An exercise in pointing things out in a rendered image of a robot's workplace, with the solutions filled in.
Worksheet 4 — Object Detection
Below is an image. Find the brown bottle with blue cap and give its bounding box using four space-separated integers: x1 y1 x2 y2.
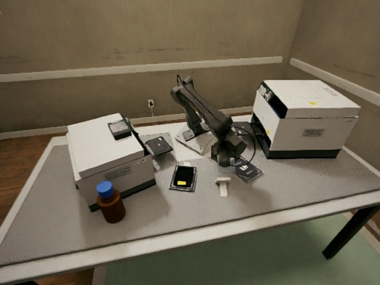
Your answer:
97 181 126 224

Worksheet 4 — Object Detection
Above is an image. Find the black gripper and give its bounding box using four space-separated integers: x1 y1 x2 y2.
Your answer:
211 142 240 162

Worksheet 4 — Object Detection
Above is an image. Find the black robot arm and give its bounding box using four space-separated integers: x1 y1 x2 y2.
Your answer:
170 76 247 167

